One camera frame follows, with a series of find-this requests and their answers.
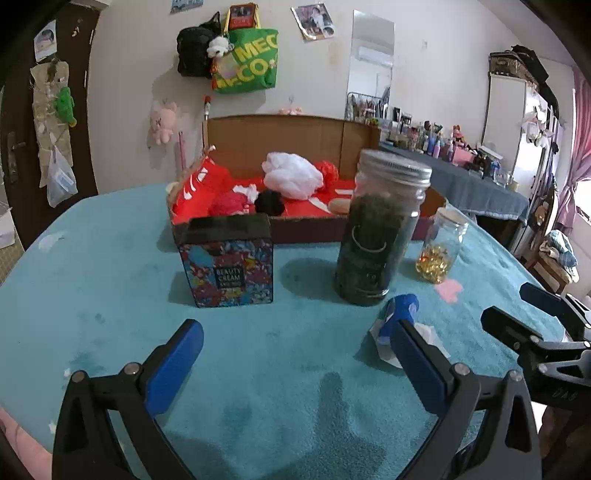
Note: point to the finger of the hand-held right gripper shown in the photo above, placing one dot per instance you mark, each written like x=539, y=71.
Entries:
x=508, y=325
x=545, y=297

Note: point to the green tote bag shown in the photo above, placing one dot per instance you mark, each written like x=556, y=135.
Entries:
x=249, y=60

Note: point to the black fluffy ball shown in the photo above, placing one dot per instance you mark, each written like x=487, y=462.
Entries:
x=270, y=203

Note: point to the black bag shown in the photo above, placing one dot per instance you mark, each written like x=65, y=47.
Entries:
x=194, y=50

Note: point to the red yarn ball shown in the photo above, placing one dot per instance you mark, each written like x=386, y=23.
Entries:
x=328, y=170

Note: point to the white fluffy ball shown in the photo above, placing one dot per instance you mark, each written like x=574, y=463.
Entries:
x=291, y=175

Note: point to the pink stick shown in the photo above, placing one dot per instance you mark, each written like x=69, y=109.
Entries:
x=181, y=152

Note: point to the pink curtain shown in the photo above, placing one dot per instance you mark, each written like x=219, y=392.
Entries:
x=579, y=138

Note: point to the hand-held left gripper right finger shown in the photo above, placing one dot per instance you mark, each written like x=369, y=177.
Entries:
x=415, y=364

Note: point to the side table with cosmetics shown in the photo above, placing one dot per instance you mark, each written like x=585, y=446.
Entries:
x=434, y=143

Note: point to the dark suitcase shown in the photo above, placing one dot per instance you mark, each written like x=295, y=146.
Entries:
x=517, y=64

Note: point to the beige hanging fabric organizer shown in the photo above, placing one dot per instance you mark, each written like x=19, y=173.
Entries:
x=46, y=110

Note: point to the dark wooden door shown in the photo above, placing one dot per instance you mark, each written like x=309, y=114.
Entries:
x=18, y=101

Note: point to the colourful printed black box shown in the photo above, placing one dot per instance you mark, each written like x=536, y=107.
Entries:
x=226, y=267

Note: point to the white tall cabinet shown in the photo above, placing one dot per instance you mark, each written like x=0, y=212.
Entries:
x=505, y=120

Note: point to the wooden stool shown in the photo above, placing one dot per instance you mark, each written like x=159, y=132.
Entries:
x=556, y=258

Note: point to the green plush toy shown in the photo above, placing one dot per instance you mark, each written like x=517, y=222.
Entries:
x=65, y=105

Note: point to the clear plastic bag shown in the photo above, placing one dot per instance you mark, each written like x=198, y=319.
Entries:
x=62, y=180

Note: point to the cardboard box with red lining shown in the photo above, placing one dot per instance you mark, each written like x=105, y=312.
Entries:
x=277, y=134

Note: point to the round pink plush toy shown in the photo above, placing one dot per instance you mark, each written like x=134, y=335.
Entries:
x=291, y=111

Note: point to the dark glass jar metal lid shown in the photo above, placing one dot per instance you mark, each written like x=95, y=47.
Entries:
x=374, y=240

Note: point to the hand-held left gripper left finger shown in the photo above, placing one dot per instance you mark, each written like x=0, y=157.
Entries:
x=175, y=364

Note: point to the pink blanket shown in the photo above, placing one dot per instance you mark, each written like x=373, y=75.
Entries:
x=21, y=447

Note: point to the red framed picture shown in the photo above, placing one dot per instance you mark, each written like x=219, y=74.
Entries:
x=242, y=16

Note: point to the curled wall photo poster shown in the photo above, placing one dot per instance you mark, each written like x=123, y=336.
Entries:
x=314, y=21

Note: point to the small glass jar gold capsules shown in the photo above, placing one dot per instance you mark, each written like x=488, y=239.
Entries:
x=438, y=254

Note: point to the picture on door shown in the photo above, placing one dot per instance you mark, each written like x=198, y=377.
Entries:
x=45, y=39

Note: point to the wall mirror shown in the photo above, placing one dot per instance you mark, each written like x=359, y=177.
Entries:
x=371, y=69

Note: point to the table with grey cloth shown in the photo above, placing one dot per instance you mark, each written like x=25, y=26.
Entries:
x=475, y=194

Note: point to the blue and white packet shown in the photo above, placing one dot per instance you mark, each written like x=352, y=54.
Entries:
x=404, y=307

